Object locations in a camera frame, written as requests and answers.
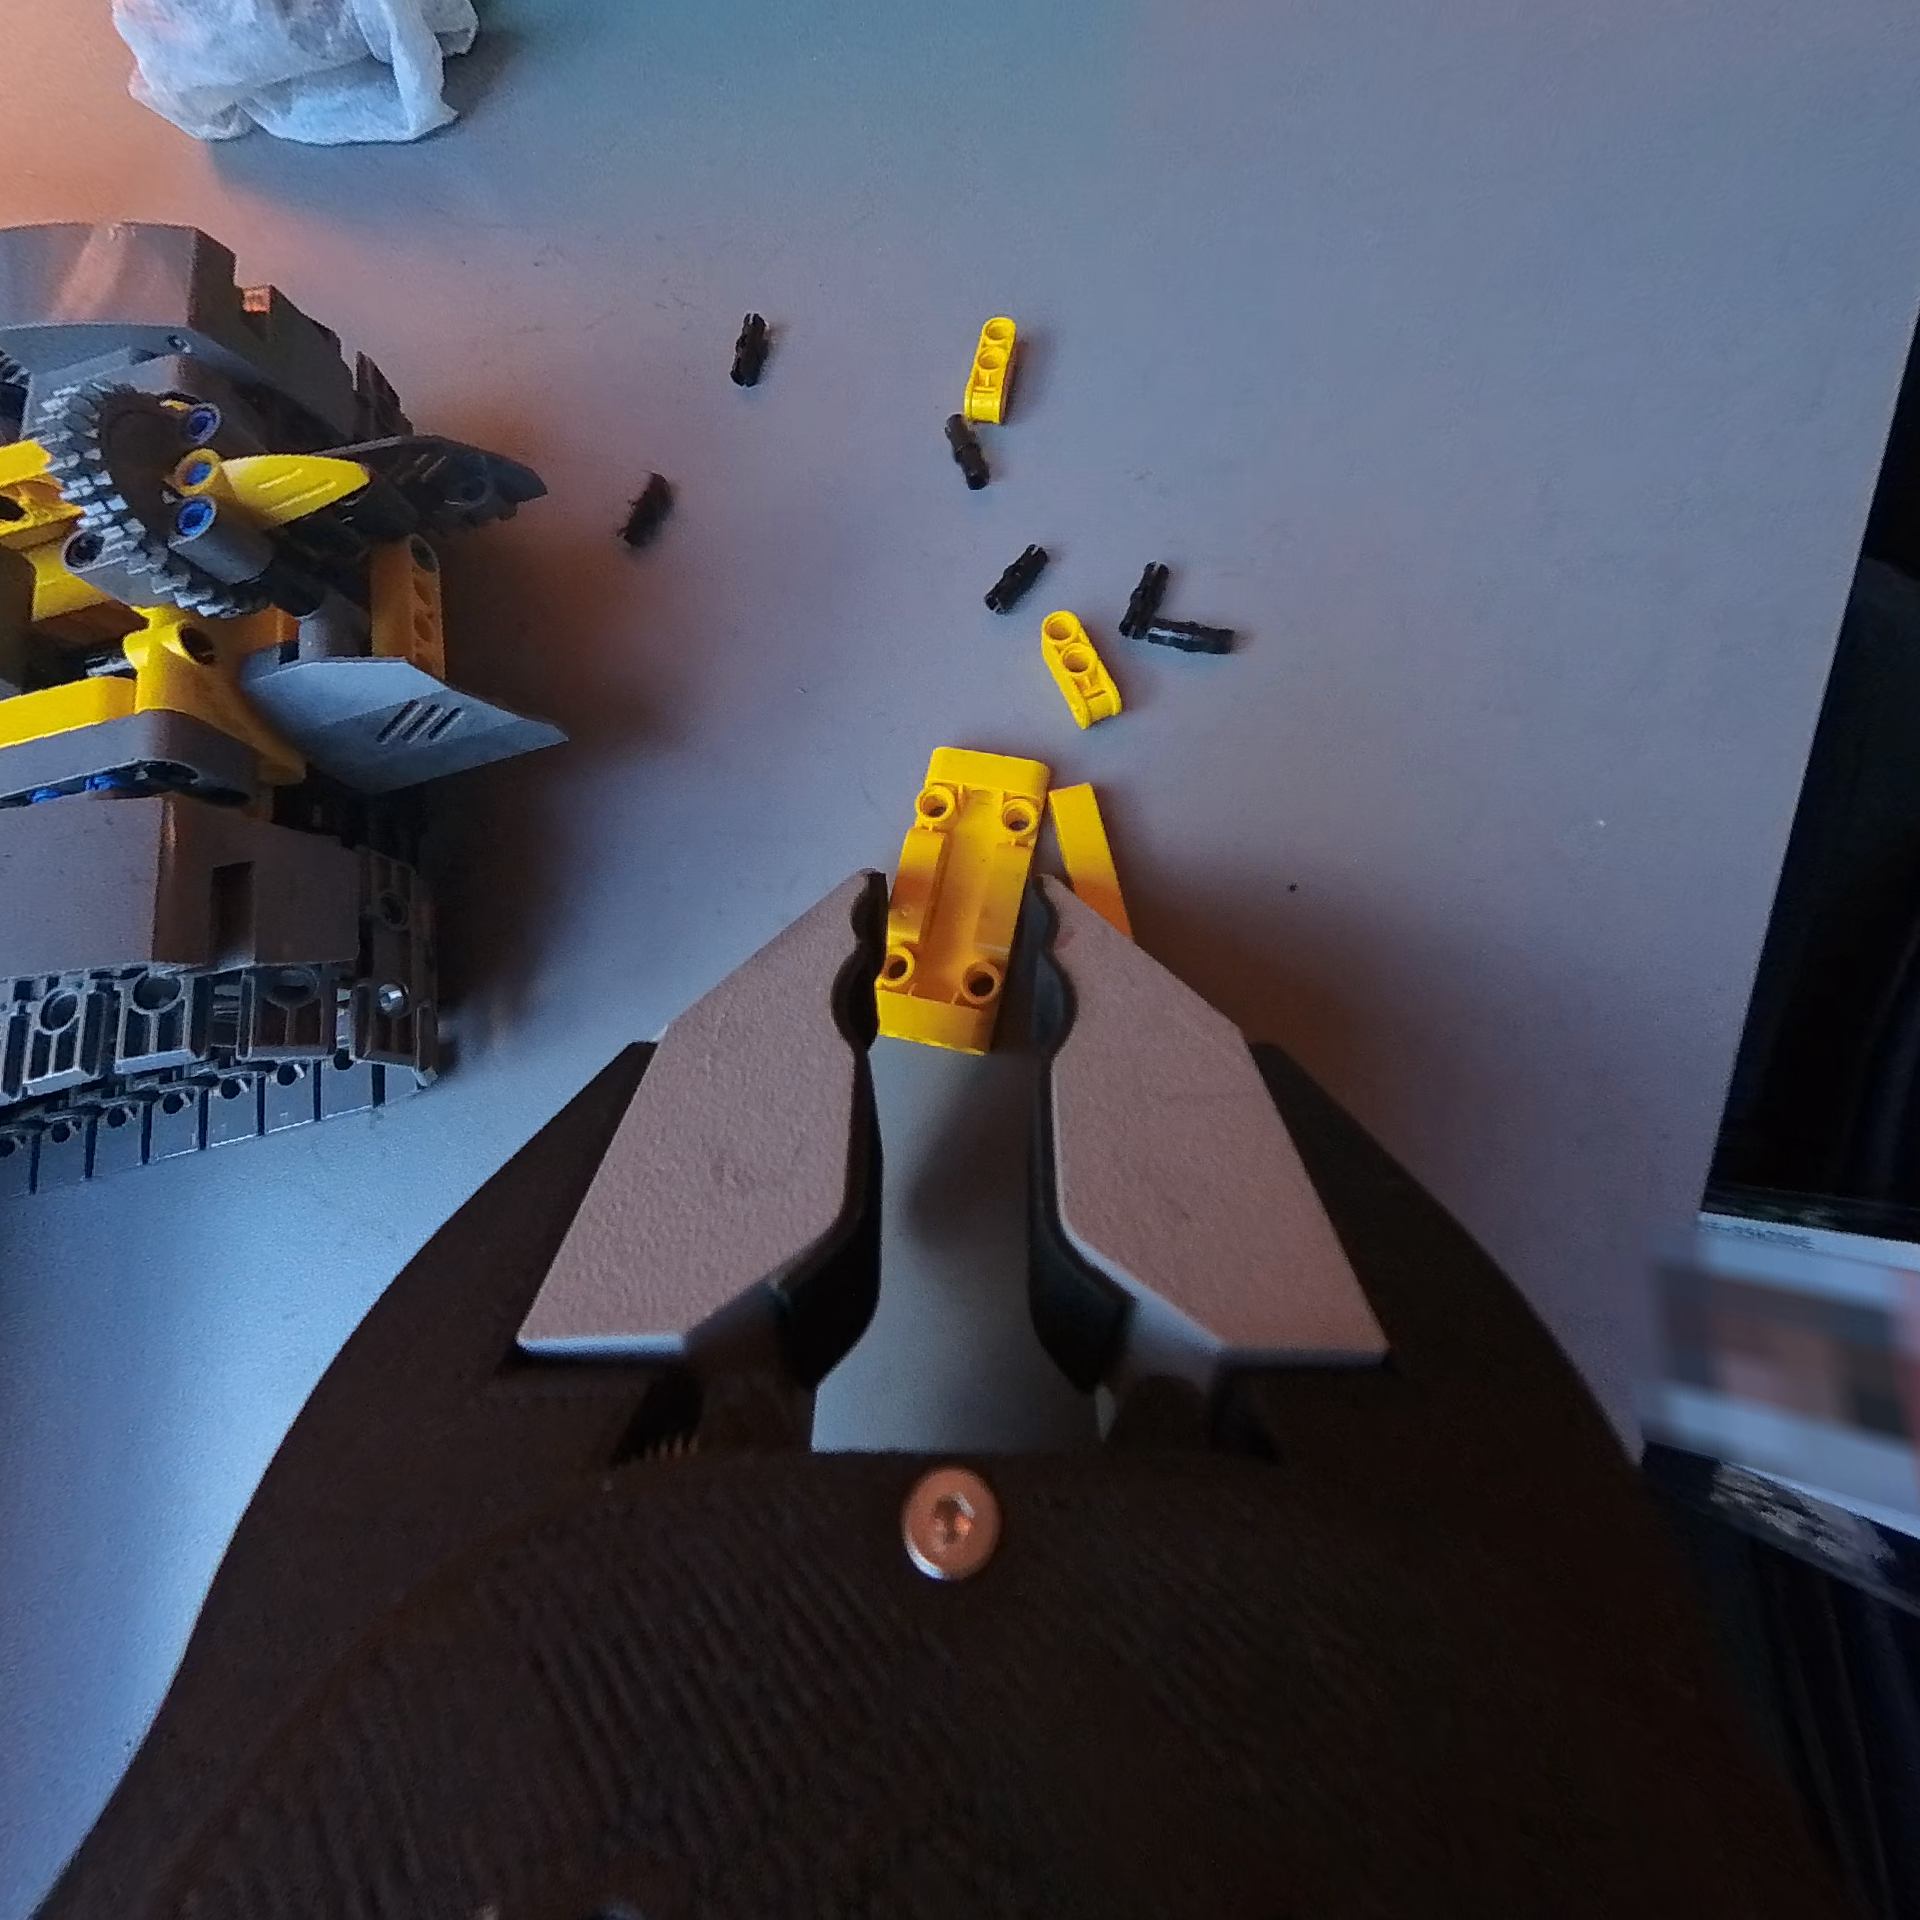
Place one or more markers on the yellow toy plate with holes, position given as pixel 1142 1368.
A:
pixel 961 902

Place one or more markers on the crumpled white tissue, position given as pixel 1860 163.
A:
pixel 302 58

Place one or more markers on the small yellow toy connector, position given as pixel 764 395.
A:
pixel 1081 666
pixel 992 370

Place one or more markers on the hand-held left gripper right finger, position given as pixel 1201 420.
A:
pixel 1201 1169

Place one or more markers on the scattered black toy pins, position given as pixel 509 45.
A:
pixel 1016 574

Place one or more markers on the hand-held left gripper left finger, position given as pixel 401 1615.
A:
pixel 719 1169

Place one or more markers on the grey desk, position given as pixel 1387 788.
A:
pixel 1441 718

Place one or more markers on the yellow grey toy bulldozer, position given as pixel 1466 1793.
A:
pixel 180 781

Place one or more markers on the yellow thin toy liftarm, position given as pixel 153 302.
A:
pixel 1088 865

